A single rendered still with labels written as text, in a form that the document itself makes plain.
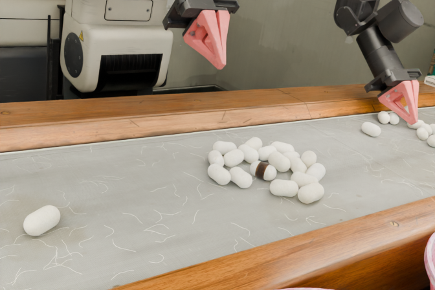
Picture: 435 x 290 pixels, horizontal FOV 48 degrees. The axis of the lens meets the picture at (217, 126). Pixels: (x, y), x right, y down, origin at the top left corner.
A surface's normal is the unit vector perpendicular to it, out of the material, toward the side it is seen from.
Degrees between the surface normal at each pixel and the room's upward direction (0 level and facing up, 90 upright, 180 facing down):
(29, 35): 90
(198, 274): 0
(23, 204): 0
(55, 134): 45
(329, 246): 0
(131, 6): 98
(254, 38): 89
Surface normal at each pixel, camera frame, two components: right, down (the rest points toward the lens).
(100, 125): 0.49, -0.40
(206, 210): 0.14, -0.93
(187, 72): 0.62, 0.33
